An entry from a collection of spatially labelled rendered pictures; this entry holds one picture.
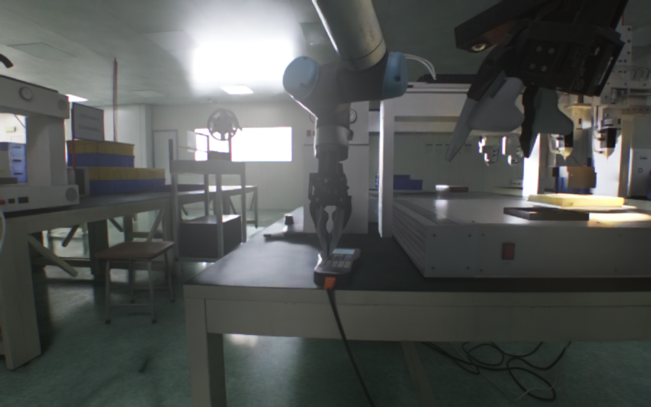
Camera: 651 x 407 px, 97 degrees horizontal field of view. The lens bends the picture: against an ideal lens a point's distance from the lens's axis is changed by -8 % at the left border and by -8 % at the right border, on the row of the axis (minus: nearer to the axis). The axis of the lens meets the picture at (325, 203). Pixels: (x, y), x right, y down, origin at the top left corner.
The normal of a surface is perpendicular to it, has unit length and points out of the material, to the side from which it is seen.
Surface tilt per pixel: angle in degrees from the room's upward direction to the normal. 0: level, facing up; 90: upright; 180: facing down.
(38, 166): 90
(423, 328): 90
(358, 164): 90
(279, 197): 90
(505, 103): 64
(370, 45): 128
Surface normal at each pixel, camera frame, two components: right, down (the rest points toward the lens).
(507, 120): -0.64, -0.39
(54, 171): 1.00, 0.01
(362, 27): 0.44, 0.67
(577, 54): -0.87, 0.10
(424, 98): -0.07, 0.09
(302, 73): -0.46, -0.17
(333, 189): -0.15, -0.18
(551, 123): -0.78, 0.59
